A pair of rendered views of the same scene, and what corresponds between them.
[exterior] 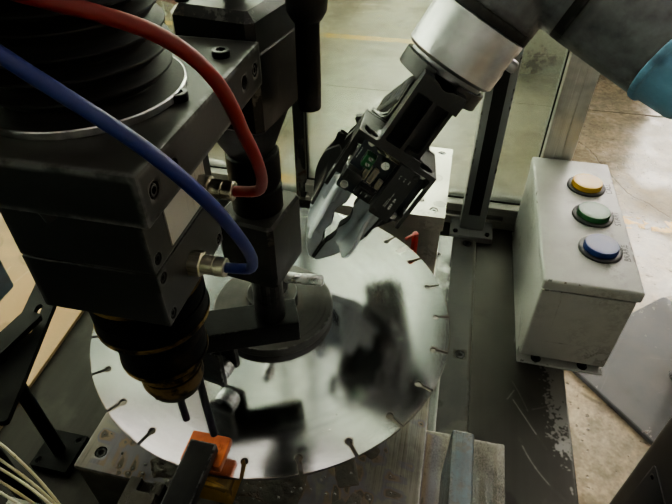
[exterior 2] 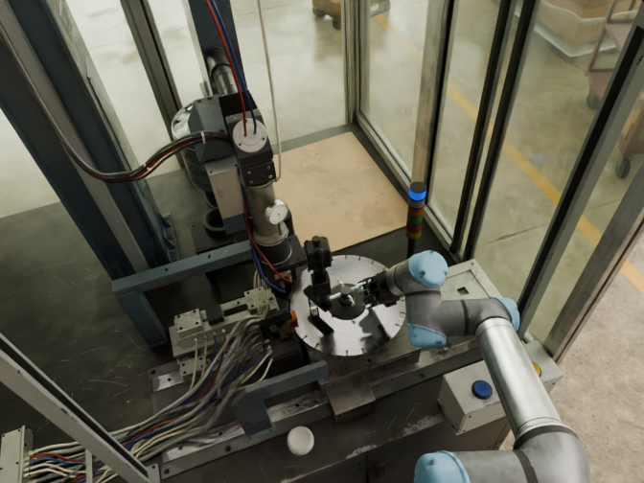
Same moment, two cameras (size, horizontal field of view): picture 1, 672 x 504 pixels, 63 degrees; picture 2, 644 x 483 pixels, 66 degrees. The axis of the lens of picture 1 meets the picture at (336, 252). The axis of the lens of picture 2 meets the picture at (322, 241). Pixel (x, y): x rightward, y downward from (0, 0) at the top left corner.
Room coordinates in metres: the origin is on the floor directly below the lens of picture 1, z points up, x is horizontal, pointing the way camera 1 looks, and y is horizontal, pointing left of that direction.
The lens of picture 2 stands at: (-0.05, -0.60, 2.09)
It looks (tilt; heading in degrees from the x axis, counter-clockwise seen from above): 49 degrees down; 62
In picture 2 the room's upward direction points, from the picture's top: 6 degrees counter-clockwise
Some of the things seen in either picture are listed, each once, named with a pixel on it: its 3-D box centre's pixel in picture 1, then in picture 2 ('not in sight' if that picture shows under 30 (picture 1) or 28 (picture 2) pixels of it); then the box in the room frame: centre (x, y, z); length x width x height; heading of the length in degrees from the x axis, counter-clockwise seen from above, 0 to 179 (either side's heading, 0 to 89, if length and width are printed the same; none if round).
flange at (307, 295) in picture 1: (273, 300); (346, 298); (0.36, 0.06, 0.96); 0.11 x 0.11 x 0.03
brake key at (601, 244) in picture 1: (599, 249); (481, 389); (0.50, -0.32, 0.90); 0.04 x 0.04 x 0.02
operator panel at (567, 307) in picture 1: (564, 257); (496, 387); (0.58, -0.32, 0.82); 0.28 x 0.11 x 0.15; 167
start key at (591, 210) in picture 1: (592, 215); not in sight; (0.57, -0.34, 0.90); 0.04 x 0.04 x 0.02
